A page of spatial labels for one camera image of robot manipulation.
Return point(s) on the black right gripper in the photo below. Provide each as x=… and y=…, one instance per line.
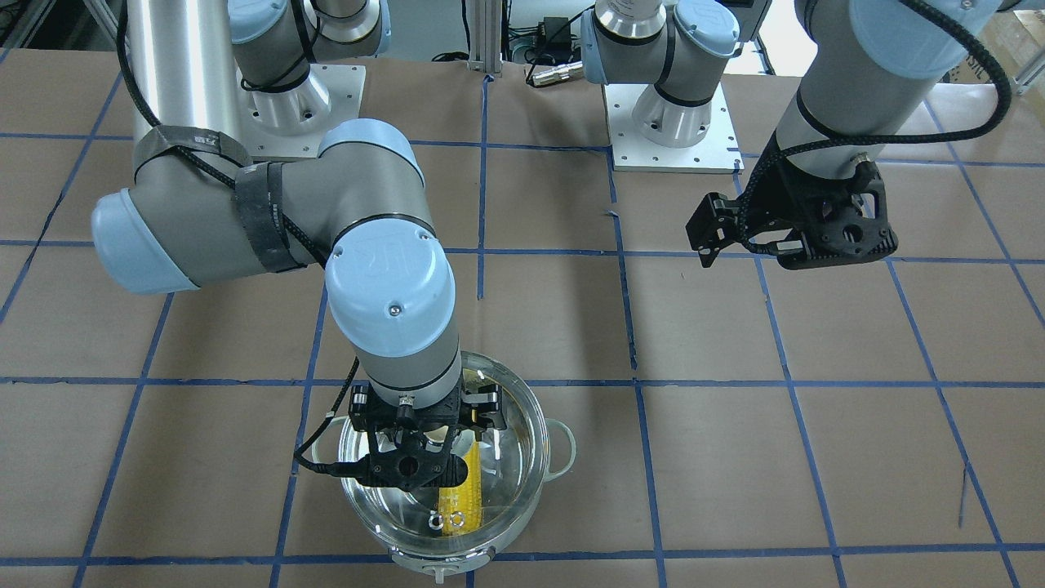
x=485, y=406

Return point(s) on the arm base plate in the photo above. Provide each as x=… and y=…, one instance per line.
x=290, y=125
x=649, y=134

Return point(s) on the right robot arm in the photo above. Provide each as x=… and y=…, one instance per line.
x=203, y=210

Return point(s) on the brown paper table mat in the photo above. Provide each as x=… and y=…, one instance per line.
x=742, y=425

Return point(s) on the yellow corn cob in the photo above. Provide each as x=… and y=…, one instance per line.
x=460, y=508

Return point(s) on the glass pot lid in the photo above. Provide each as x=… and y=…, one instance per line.
x=445, y=461

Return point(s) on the aluminium frame post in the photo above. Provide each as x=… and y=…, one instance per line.
x=485, y=21

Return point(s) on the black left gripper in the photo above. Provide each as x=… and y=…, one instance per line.
x=785, y=202

